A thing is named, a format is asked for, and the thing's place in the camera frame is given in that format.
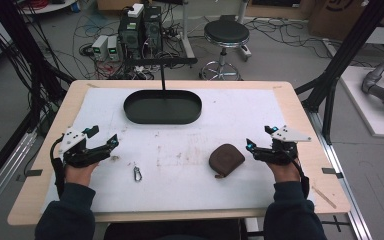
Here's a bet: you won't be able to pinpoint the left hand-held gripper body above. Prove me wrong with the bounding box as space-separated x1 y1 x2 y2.
58 126 112 169

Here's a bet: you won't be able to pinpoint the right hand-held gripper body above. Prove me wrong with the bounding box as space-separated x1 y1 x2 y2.
255 125 312 166

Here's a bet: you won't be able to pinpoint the person's right hand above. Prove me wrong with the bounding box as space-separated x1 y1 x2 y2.
266 160 302 185

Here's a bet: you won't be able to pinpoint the person's left hand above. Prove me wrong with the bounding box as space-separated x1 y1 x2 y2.
63 162 100 188

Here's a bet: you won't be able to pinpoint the brown zip pouch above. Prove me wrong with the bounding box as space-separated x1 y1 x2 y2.
208 143 247 179

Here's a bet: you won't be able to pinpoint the wooden table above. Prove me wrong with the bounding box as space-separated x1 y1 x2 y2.
7 79 352 227

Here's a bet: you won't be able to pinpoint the black tape strip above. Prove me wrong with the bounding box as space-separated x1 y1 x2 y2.
321 167 345 180
24 168 44 178

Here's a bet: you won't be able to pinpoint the thin wooden stick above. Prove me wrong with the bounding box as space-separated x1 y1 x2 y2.
310 185 338 210

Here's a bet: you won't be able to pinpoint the black oval tray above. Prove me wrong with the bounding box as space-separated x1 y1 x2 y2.
122 88 204 126

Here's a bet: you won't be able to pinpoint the white table mat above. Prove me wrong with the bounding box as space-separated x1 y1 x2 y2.
41 87 316 215

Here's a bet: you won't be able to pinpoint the grey bench power supply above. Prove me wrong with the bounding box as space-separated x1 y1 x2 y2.
91 34 110 62
106 35 121 62

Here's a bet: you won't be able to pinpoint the white platform board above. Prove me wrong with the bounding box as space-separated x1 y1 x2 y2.
339 65 384 140

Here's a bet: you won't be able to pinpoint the black stand with crossbar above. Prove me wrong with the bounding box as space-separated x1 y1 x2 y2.
125 56 199 93

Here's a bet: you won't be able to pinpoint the black computer tower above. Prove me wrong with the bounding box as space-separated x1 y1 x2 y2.
117 13 145 60
142 5 164 55

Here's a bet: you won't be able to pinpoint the black round stool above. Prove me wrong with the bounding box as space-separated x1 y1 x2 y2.
198 18 252 82

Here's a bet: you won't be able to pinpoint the person's dark pants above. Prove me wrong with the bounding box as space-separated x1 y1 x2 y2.
103 218 245 240

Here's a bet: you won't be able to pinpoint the white desk leg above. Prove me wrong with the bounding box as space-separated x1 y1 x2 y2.
179 0 197 60

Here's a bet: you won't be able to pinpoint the white box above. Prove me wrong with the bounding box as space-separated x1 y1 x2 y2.
127 3 145 19

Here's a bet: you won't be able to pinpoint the cardboard box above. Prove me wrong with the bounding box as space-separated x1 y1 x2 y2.
307 0 384 42

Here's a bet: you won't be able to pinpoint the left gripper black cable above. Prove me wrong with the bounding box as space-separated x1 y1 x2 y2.
49 134 67 198

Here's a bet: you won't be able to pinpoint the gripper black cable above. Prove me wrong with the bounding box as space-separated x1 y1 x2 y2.
49 134 67 198
291 155 311 200

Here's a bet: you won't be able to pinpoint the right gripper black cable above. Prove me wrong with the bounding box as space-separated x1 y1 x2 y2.
291 155 311 200

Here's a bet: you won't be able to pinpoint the aluminium rail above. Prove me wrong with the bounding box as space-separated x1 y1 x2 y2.
307 109 374 240
0 127 38 222

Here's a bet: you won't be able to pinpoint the black metal frame with cables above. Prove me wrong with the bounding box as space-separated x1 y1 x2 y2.
0 0 77 198

